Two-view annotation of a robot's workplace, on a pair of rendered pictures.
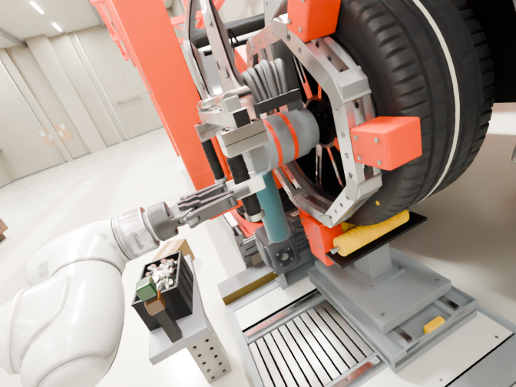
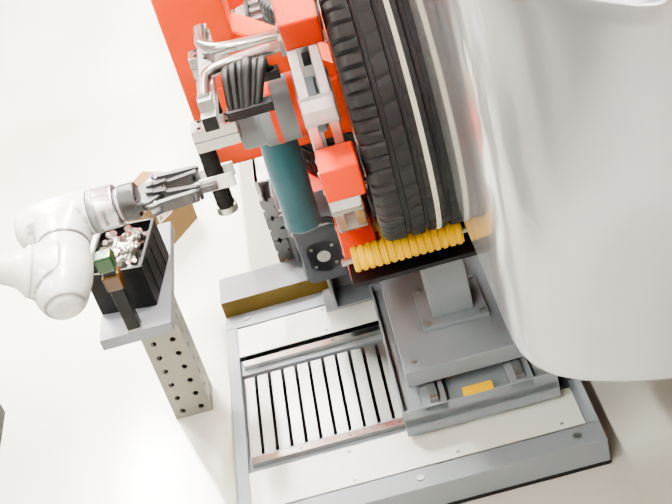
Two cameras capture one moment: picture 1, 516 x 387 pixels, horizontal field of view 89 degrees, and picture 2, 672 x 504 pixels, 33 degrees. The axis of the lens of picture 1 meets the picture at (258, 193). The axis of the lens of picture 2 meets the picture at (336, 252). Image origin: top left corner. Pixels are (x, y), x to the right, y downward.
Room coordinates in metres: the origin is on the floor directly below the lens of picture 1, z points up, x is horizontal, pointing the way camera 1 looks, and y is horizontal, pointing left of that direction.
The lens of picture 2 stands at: (-1.31, -0.71, 1.92)
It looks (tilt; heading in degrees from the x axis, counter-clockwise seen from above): 34 degrees down; 16
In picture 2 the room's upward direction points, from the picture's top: 17 degrees counter-clockwise
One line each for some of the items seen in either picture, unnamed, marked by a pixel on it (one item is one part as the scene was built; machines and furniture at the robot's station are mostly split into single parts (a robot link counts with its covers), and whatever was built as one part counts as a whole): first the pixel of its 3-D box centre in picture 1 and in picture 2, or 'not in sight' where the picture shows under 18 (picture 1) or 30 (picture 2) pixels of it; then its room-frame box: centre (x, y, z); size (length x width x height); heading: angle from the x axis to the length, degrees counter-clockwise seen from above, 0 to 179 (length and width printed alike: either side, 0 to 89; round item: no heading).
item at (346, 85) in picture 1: (297, 131); (317, 98); (0.75, -0.17, 0.85); 0.54 x 0.07 x 0.54; 14
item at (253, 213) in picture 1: (244, 186); (216, 178); (0.53, 0.02, 0.83); 0.04 x 0.04 x 0.16
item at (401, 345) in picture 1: (378, 289); (458, 336); (0.78, -0.33, 0.13); 0.50 x 0.36 x 0.10; 14
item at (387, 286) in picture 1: (369, 249); (443, 273); (0.79, -0.33, 0.32); 0.40 x 0.30 x 0.28; 14
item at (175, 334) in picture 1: (161, 312); (119, 292); (0.56, 0.35, 0.55); 0.03 x 0.03 x 0.21; 14
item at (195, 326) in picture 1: (175, 297); (139, 281); (0.76, 0.39, 0.44); 0.43 x 0.17 x 0.03; 14
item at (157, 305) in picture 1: (155, 302); (113, 279); (0.56, 0.35, 0.59); 0.04 x 0.04 x 0.04; 14
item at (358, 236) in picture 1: (371, 229); (406, 245); (0.66, -0.29, 0.51); 0.29 x 0.06 x 0.06; 104
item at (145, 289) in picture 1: (146, 288); (105, 261); (0.56, 0.35, 0.64); 0.04 x 0.04 x 0.04; 14
